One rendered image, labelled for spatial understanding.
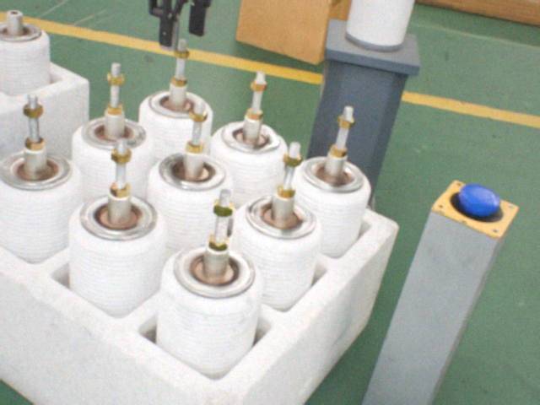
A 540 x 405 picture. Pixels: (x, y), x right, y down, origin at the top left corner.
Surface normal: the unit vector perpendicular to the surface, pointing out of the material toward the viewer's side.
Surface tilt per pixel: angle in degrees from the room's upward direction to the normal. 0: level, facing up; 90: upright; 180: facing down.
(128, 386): 90
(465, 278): 90
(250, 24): 89
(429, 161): 0
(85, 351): 90
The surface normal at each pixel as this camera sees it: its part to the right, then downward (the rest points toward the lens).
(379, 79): -0.13, 0.54
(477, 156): 0.15, -0.82
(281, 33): -0.39, 0.45
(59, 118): 0.82, 0.42
